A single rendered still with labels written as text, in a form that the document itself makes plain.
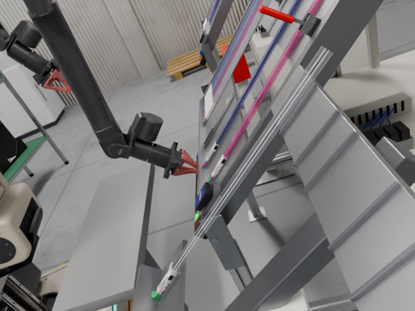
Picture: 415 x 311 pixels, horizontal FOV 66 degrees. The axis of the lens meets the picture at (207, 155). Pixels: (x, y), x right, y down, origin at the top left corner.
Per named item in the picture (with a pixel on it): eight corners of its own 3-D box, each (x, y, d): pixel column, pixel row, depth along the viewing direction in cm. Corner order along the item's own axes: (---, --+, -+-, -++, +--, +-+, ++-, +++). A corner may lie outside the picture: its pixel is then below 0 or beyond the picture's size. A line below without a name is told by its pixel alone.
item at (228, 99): (217, 216, 74) (204, 211, 74) (210, 102, 130) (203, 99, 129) (257, 153, 65) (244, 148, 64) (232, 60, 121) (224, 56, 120)
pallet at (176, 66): (244, 37, 461) (242, 29, 456) (253, 51, 394) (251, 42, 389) (171, 66, 479) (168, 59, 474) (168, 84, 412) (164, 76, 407)
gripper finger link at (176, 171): (205, 152, 94) (176, 141, 92) (206, 166, 88) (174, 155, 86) (196, 170, 97) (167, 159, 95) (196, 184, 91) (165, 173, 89)
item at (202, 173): (224, 223, 76) (196, 213, 74) (215, 107, 131) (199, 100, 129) (226, 219, 75) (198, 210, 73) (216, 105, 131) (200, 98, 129)
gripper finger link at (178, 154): (205, 157, 92) (175, 145, 90) (206, 171, 86) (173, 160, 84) (196, 174, 95) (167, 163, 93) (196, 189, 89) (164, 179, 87)
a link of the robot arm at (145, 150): (126, 149, 90) (123, 158, 85) (134, 128, 88) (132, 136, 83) (150, 157, 92) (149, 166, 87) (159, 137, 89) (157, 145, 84)
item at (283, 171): (254, 186, 188) (208, 63, 148) (249, 163, 208) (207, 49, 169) (294, 174, 184) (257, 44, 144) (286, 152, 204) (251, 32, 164)
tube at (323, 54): (158, 300, 59) (152, 298, 59) (159, 293, 60) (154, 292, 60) (333, 53, 35) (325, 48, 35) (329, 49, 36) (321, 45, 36)
